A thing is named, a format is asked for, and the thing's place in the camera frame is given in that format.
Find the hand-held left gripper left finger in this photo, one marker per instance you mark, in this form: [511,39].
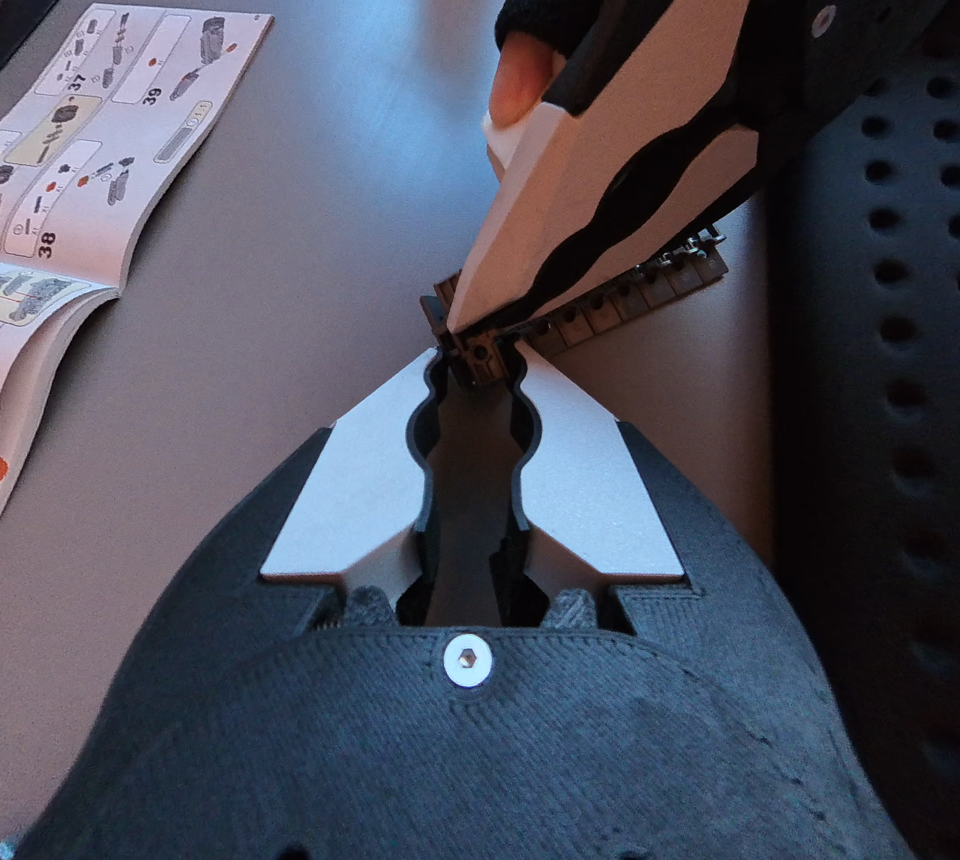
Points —
[352,500]

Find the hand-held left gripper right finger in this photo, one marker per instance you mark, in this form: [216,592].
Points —
[600,500]

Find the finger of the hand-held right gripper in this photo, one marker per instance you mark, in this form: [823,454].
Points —
[637,103]
[712,185]

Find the small black track link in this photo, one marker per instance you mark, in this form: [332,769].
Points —
[484,354]

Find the grey desk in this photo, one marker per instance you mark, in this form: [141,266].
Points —
[300,238]

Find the person's right hand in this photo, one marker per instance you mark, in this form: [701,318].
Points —
[521,80]

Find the black perforated panel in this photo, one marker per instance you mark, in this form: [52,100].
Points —
[862,425]

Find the open instruction booklet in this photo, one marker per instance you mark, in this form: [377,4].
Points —
[112,148]

